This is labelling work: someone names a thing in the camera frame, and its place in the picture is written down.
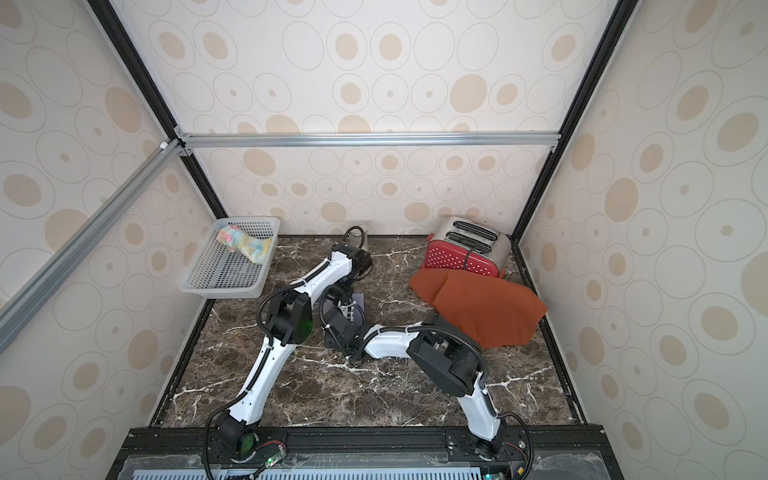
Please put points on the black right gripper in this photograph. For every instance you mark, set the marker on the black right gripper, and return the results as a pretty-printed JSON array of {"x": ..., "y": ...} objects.
[{"x": 335, "y": 324}]

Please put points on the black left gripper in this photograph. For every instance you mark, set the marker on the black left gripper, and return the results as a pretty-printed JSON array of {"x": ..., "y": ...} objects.
[{"x": 348, "y": 299}]

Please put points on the floral pastel skirt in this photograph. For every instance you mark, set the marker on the floral pastel skirt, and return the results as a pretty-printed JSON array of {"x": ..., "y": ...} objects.
[{"x": 254, "y": 249}]

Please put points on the rust orange skirt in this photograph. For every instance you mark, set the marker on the rust orange skirt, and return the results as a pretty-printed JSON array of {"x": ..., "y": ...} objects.
[{"x": 492, "y": 311}]

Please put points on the lavender purple skirt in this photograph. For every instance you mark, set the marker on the lavender purple skirt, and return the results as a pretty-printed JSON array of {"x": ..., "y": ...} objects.
[{"x": 359, "y": 303}]

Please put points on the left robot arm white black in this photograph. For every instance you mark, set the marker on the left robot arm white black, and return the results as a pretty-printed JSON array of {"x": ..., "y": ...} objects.
[{"x": 286, "y": 318}]

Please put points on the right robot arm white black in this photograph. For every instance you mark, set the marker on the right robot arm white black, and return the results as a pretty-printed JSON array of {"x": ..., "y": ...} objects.
[{"x": 448, "y": 357}]

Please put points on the glass jar with white powder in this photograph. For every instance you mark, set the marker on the glass jar with white powder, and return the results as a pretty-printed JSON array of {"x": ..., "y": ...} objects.
[{"x": 357, "y": 236}]

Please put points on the red polka dot toaster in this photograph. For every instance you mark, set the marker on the red polka dot toaster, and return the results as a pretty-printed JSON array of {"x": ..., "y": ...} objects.
[{"x": 462, "y": 244}]

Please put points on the white plastic perforated basket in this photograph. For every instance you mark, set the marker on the white plastic perforated basket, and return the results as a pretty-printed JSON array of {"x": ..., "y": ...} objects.
[{"x": 217, "y": 271}]

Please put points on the horizontal aluminium frame bar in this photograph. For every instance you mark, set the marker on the horizontal aluminium frame bar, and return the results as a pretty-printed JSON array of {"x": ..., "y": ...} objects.
[{"x": 359, "y": 140}]

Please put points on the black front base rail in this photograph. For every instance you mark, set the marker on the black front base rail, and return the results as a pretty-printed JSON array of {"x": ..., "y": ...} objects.
[{"x": 538, "y": 452}]

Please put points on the diagonal aluminium frame bar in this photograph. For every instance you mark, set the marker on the diagonal aluminium frame bar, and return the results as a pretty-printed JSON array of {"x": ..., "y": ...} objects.
[{"x": 22, "y": 308}]

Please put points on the black left corner post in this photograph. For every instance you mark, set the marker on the black left corner post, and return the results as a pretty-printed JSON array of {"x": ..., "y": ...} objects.
[{"x": 107, "y": 18}]

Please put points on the black corner post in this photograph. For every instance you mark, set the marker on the black corner post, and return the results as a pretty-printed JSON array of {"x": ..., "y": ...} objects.
[
  {"x": 605, "y": 49},
  {"x": 107, "y": 18}
]

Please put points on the black right corner post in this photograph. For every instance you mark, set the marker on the black right corner post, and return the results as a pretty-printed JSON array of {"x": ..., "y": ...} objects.
[{"x": 605, "y": 49}]

